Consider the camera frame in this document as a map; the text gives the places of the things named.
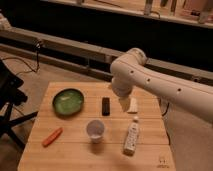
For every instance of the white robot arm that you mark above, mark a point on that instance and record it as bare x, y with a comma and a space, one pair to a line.
129, 70

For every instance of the white sponge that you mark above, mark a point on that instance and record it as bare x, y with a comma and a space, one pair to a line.
133, 107

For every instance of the black rectangular block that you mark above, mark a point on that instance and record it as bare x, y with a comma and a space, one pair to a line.
105, 106

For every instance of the green plate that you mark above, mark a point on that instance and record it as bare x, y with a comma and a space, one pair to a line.
68, 102

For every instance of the white paper cup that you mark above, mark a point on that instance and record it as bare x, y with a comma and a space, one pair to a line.
95, 130

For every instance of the white squeeze bottle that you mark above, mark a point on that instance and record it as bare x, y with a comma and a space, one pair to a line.
131, 137

